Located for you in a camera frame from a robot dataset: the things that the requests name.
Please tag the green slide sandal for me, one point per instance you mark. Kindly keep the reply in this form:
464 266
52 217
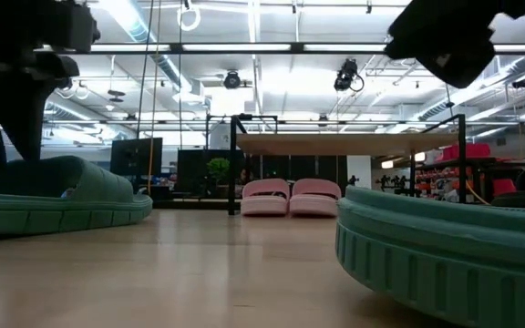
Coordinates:
426 255
62 214

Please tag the pink slide sandal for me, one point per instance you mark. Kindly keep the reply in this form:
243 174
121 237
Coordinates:
264 200
315 200

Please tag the black monitor screen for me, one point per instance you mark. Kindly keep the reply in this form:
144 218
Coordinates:
130 157

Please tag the red storage bins rack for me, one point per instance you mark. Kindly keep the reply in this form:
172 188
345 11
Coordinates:
467 151

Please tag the black partition panels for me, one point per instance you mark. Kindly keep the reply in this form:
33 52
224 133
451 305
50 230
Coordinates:
299 168

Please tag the small green potted plant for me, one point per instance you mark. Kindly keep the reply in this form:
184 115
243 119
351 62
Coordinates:
218 169

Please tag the black overhead rig crossbar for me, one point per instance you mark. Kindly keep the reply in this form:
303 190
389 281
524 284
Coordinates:
244 47

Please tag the wooden shelf black metal frame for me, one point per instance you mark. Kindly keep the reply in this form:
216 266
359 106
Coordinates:
335 143

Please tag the round black ceiling camera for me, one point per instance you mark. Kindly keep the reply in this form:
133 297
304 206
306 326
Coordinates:
232 80

